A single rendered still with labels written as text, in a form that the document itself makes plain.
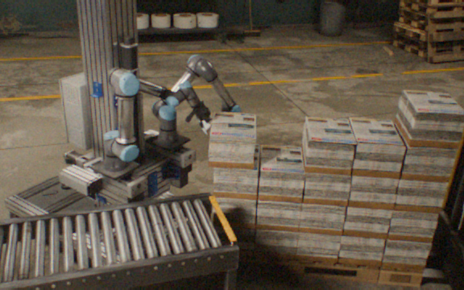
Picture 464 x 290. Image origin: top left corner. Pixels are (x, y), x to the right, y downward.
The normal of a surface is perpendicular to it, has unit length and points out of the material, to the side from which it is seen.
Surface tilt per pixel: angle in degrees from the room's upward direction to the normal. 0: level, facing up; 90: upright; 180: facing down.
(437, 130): 90
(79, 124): 90
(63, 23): 90
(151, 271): 90
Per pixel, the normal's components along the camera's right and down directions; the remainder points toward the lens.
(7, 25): 0.30, 0.44
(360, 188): -0.07, 0.44
